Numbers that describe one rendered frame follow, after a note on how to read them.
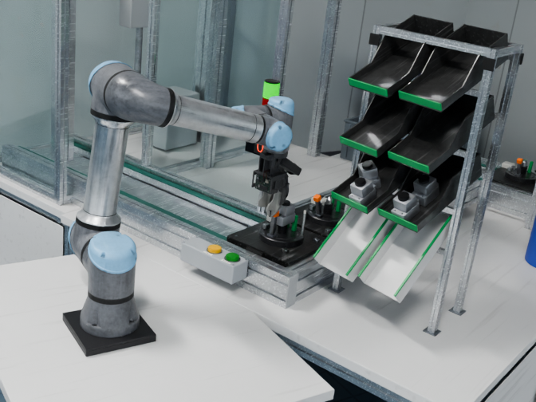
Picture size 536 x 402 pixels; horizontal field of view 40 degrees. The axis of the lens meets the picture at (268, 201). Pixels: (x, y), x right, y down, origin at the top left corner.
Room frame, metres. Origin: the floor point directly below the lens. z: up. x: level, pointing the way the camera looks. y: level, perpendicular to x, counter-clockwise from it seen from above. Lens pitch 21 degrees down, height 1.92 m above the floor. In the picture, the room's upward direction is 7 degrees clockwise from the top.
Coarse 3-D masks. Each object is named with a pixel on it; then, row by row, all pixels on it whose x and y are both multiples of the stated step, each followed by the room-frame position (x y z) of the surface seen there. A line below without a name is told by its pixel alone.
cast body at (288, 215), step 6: (282, 204) 2.11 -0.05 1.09; (288, 204) 2.11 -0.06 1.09; (294, 204) 2.13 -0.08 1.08; (282, 210) 2.10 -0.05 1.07; (288, 210) 2.10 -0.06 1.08; (294, 210) 2.13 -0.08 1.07; (282, 216) 2.09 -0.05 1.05; (288, 216) 2.10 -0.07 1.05; (294, 216) 2.13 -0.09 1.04; (282, 222) 2.08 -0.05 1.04; (288, 222) 2.10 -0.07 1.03
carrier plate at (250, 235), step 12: (252, 228) 2.17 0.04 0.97; (300, 228) 2.22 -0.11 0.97; (228, 240) 2.09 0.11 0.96; (240, 240) 2.07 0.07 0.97; (252, 240) 2.08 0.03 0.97; (312, 240) 2.13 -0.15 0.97; (324, 240) 2.14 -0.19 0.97; (264, 252) 2.01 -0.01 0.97; (276, 252) 2.01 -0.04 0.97; (288, 252) 2.02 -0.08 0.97; (300, 252) 2.03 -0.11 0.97; (312, 252) 2.05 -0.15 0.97; (288, 264) 1.95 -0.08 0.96
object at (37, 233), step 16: (128, 144) 3.20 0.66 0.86; (0, 176) 2.63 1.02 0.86; (0, 192) 2.61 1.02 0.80; (16, 192) 2.53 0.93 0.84; (32, 192) 2.51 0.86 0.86; (0, 208) 2.60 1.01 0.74; (16, 208) 2.54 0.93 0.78; (32, 208) 2.50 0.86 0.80; (48, 208) 2.42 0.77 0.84; (64, 208) 2.40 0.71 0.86; (80, 208) 2.42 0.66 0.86; (0, 224) 2.60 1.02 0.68; (16, 224) 2.54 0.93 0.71; (32, 224) 2.48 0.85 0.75; (48, 224) 2.43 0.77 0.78; (64, 224) 2.38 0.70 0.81; (0, 240) 2.60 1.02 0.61; (16, 240) 2.54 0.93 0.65; (32, 240) 2.48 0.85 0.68; (48, 240) 2.43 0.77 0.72; (64, 240) 2.38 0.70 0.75; (0, 256) 2.60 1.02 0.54; (16, 256) 2.54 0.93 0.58; (32, 256) 2.48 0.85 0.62; (48, 256) 2.43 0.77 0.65
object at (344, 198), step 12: (372, 156) 2.05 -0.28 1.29; (384, 156) 2.09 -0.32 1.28; (384, 168) 2.03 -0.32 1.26; (396, 168) 2.02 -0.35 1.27; (408, 168) 1.96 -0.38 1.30; (348, 180) 1.98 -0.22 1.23; (384, 180) 1.98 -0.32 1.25; (396, 180) 1.93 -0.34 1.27; (336, 192) 1.95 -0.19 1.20; (348, 192) 1.96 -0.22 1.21; (384, 192) 1.90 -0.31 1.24; (348, 204) 1.90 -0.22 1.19; (360, 204) 1.87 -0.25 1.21; (372, 204) 1.87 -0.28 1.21
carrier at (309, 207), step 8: (312, 200) 2.45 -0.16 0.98; (328, 200) 2.32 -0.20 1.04; (296, 208) 2.39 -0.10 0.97; (304, 208) 2.39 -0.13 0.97; (312, 208) 2.33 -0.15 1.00; (328, 208) 2.31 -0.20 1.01; (336, 208) 2.35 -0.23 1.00; (312, 216) 2.28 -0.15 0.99; (320, 216) 2.27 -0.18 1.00; (328, 216) 2.30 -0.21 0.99; (336, 216) 2.31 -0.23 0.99; (312, 224) 2.26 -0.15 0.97; (320, 224) 2.26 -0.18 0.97; (328, 224) 2.26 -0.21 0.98; (336, 224) 2.26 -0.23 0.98; (320, 232) 2.20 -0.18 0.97
